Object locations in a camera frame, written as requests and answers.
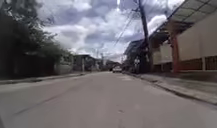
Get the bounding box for white car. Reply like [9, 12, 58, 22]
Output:
[112, 65, 123, 74]

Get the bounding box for low grey building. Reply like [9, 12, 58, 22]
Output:
[72, 54, 103, 72]

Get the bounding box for dark roofed building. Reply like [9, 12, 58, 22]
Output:
[123, 38, 151, 74]

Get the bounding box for grey concrete road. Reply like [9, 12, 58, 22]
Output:
[0, 71, 217, 128]

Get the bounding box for wooden utility pole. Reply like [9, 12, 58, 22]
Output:
[137, 0, 154, 74]

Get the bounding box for concrete kerb strip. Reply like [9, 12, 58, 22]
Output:
[0, 71, 94, 86]

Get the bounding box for raised concrete sidewalk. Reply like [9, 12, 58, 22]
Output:
[125, 72, 217, 106]

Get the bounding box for building with red pillar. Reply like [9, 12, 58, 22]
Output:
[148, 0, 217, 75]

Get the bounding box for dark trees and bushes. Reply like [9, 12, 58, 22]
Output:
[0, 0, 73, 80]

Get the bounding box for overhead wires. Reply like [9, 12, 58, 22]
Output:
[112, 0, 170, 48]

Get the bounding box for pale wall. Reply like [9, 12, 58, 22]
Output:
[54, 61, 74, 75]

